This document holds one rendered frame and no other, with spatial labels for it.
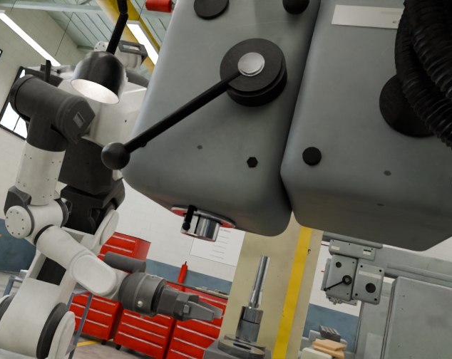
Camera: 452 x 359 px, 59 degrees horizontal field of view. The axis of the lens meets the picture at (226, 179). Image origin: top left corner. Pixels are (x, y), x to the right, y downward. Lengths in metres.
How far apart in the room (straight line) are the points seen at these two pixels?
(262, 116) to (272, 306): 1.84
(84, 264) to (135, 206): 9.94
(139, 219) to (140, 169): 10.29
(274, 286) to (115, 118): 1.44
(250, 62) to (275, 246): 1.86
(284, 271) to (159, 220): 8.44
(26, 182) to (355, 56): 0.81
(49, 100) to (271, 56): 0.64
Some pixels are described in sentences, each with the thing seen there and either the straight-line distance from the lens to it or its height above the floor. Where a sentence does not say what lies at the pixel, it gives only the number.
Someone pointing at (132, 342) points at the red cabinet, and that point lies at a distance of 5.65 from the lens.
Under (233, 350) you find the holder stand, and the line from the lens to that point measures 0.77.
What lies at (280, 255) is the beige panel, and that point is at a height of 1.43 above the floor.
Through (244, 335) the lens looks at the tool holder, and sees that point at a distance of 0.89.
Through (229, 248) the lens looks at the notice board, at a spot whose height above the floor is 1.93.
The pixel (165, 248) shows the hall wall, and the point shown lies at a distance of 10.30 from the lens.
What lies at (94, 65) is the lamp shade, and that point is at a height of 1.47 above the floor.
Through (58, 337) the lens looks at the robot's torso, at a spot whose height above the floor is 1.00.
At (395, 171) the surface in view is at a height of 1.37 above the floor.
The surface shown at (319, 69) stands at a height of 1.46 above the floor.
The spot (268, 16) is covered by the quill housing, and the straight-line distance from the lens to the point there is 0.50.
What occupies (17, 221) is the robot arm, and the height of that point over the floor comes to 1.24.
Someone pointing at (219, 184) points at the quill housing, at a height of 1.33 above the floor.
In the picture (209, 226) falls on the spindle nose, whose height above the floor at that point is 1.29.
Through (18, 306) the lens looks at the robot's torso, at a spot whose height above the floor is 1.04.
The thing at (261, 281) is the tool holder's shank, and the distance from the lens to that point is 0.89.
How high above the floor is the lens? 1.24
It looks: 13 degrees up
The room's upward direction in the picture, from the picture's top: 15 degrees clockwise
